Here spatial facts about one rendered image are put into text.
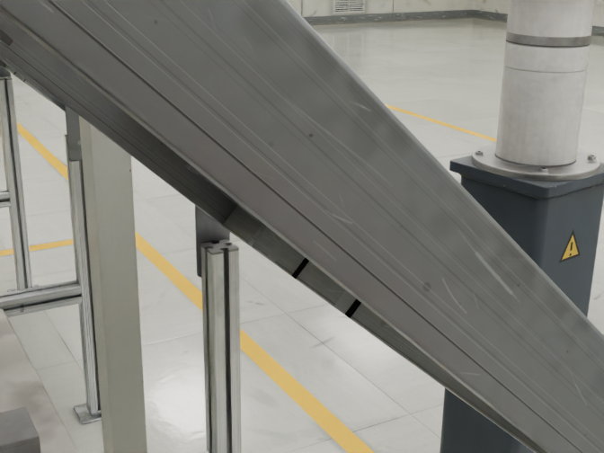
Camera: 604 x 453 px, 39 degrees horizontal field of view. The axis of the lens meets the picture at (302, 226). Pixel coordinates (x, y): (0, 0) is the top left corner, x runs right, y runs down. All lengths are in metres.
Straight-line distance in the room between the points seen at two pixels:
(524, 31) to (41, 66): 0.67
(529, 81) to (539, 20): 0.09
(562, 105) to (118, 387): 0.82
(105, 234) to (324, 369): 0.97
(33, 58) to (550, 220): 0.75
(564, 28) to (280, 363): 1.22
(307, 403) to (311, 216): 1.71
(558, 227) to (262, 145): 1.04
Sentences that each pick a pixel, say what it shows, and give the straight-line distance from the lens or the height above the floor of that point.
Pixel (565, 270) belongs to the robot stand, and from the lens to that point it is 1.37.
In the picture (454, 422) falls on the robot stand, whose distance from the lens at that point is 1.51.
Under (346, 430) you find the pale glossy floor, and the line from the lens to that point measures 1.93.
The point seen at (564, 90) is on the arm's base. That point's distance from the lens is 1.29.
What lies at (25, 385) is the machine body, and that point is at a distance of 0.88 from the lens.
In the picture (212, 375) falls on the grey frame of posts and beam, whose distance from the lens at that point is 1.20.
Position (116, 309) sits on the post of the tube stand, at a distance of 1.38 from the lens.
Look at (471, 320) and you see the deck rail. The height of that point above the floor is 0.88.
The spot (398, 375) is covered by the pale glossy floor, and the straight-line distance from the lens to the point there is 2.15.
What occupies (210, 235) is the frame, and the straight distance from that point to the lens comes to 1.15.
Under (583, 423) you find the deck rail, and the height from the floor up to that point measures 0.81.
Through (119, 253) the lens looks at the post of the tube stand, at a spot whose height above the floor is 0.56.
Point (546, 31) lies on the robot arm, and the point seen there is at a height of 0.91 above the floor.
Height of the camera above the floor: 1.04
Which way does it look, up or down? 19 degrees down
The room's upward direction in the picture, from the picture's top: 1 degrees clockwise
